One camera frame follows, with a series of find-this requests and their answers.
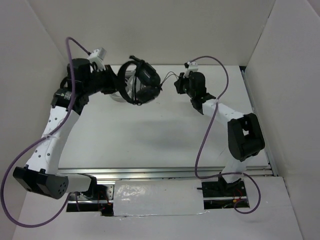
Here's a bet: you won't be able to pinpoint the white taped cover plate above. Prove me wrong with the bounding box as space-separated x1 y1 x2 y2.
113 179 205 217

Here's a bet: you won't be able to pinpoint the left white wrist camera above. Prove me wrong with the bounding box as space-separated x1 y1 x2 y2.
87 47 107 71

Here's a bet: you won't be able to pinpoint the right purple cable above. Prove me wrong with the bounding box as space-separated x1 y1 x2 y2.
188 55 262 215

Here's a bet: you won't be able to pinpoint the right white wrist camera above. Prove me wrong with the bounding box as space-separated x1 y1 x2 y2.
183 61 199 78

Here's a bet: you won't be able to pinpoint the black headphones with cable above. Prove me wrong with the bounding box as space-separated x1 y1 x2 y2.
117 55 167 106

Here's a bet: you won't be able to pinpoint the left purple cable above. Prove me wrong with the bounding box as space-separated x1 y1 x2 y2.
0 36 94 228

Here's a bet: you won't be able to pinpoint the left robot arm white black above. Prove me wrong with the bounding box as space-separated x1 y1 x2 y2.
13 58 131 200

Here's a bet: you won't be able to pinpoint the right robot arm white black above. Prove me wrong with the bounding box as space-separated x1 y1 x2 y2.
174 71 265 196

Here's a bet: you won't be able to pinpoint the purple cable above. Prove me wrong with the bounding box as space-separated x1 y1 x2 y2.
0 36 94 228
188 55 262 215

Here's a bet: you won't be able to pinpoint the grey white headphone stand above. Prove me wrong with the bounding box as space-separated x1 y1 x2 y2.
108 69 140 105

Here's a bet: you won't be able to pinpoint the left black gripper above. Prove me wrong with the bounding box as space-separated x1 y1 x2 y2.
83 64 128 96

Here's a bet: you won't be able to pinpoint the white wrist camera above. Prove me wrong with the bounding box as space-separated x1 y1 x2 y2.
87 47 107 71
183 61 199 78

